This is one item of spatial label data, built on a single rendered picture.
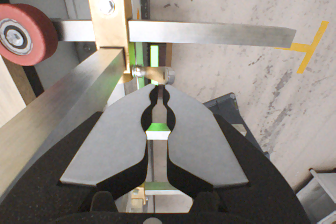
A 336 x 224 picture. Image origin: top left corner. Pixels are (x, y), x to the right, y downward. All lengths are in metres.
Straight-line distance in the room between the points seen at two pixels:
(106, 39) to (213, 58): 1.03
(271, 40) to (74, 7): 0.49
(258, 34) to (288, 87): 1.37
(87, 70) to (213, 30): 0.19
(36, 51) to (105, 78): 0.12
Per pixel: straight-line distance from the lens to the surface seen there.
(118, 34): 0.26
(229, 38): 0.28
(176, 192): 0.60
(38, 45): 0.27
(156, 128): 0.40
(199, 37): 0.26
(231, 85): 1.37
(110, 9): 0.25
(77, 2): 0.55
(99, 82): 0.17
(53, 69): 0.49
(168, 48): 1.07
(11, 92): 0.35
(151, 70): 0.17
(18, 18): 0.28
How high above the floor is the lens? 1.11
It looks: 58 degrees down
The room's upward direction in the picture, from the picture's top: 178 degrees clockwise
